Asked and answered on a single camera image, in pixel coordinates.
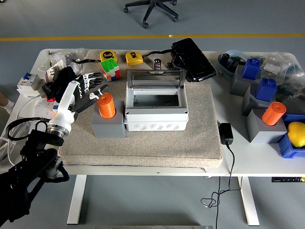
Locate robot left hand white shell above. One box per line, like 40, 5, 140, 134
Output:
49, 72, 110, 131

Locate orange cylinder battery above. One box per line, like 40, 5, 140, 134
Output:
96, 93, 116, 119
261, 101, 287, 126

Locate transparent hinged box lid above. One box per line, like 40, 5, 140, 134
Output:
125, 69, 186, 91

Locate grey battery holder block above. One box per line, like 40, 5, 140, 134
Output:
230, 64, 262, 97
246, 108, 288, 144
242, 84, 278, 117
91, 100, 126, 139

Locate grey plastic junction box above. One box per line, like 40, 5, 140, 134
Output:
124, 87, 189, 132

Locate blue block battery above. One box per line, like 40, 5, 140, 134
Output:
255, 78, 278, 102
242, 58, 262, 81

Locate black cloth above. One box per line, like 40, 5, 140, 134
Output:
42, 66, 83, 103

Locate white circuit breaker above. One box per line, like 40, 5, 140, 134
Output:
16, 72, 46, 97

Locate clear plastic bags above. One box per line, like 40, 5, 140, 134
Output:
257, 51, 305, 115
38, 47, 86, 74

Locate large Rubik's cube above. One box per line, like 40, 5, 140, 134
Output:
99, 59, 121, 83

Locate person's foot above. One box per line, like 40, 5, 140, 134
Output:
0, 92, 15, 113

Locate yellow round tape measure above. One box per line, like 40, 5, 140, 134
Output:
99, 50, 117, 63

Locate yellow square tape measure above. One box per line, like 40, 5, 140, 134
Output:
125, 51, 144, 67

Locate grey-brown mat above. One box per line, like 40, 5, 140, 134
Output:
59, 49, 224, 169

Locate black power adapter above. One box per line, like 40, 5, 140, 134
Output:
218, 122, 234, 146

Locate light blue bowl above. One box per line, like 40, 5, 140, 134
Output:
217, 49, 250, 77

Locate white table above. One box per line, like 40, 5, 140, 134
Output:
0, 49, 305, 226

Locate blue plastic bin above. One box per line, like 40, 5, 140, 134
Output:
277, 113, 305, 158

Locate black table control panel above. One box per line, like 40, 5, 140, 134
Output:
271, 176, 305, 183

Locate yellow lemon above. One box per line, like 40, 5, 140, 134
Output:
286, 121, 305, 148

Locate white power cable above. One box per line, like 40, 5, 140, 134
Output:
0, 94, 46, 165

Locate black adapter cord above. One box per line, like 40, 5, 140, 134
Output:
200, 142, 242, 229

